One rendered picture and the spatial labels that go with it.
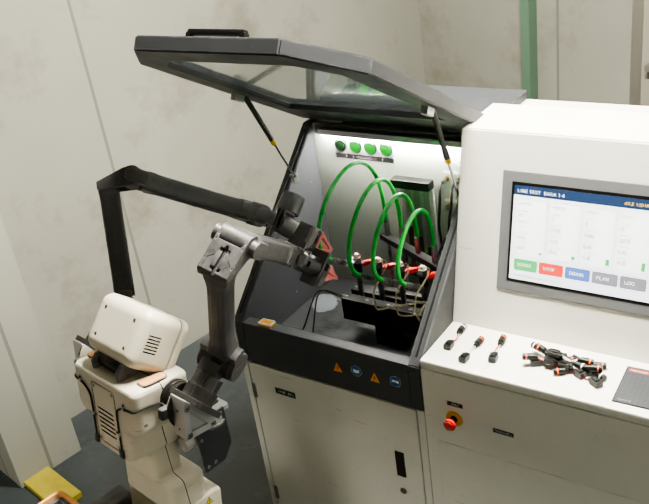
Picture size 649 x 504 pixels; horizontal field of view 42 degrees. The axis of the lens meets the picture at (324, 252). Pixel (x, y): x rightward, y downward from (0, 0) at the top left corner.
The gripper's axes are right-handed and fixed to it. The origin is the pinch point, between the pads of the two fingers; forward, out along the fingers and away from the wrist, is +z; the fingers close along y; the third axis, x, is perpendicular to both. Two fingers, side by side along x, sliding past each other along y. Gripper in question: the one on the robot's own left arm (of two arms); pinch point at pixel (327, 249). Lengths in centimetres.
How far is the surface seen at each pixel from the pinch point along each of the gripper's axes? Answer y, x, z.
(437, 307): -27.9, 5.0, 25.1
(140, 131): 169, -41, -9
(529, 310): -47, -3, 41
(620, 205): -73, -33, 31
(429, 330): -28.3, 12.2, 25.0
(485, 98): -9, -68, 29
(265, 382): 32, 44, 19
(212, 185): 183, -38, 43
